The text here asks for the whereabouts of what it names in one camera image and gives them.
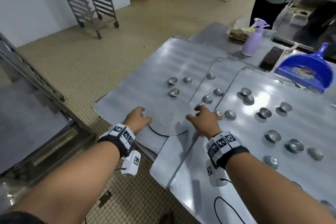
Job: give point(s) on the person's right hand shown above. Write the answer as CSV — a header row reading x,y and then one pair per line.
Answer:
x,y
207,122

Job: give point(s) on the person's left hand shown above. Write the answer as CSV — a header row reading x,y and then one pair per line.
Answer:
x,y
135,120

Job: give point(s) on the person's left thumb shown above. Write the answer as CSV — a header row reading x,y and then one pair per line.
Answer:
x,y
147,121

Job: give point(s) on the person's right thumb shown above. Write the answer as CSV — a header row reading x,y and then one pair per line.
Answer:
x,y
193,119

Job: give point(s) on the round metal disc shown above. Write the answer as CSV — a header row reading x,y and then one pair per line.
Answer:
x,y
170,118

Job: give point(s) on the person's right forearm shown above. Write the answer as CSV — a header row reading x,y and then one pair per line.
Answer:
x,y
270,192

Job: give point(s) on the person's left forearm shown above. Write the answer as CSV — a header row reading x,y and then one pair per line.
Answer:
x,y
73,184

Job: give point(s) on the left wrist marker band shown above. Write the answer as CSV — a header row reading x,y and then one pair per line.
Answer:
x,y
118,134

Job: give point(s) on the wrist marker band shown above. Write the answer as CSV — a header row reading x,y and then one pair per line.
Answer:
x,y
223,145
118,134

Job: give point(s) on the right wrist marker band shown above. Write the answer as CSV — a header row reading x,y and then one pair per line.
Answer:
x,y
223,145

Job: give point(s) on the large metal baking sheet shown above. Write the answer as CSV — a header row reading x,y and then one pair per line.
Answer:
x,y
301,124
157,63
223,74

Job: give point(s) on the group of small metal moulds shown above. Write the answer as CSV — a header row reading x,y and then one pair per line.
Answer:
x,y
273,136

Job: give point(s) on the purple spray bottle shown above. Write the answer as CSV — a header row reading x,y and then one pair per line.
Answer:
x,y
252,41

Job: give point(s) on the clear plastic food bag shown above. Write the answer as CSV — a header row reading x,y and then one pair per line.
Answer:
x,y
238,32

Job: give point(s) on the dark rectangular brush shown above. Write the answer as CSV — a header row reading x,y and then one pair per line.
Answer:
x,y
271,58

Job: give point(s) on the steel work counter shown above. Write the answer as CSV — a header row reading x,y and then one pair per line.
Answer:
x,y
28,126

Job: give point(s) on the blue plastic dustpan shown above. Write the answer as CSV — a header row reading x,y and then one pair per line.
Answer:
x,y
304,70

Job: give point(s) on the steel shelf unit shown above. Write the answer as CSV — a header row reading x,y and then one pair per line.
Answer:
x,y
312,13

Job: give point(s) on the dark shirt sleeve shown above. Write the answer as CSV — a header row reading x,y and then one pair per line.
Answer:
x,y
15,218

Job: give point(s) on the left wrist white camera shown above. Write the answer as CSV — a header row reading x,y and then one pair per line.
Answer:
x,y
131,163

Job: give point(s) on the wrist white camera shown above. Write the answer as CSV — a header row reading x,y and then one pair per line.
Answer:
x,y
216,176
131,163

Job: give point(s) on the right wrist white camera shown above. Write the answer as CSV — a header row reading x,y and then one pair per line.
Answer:
x,y
216,176

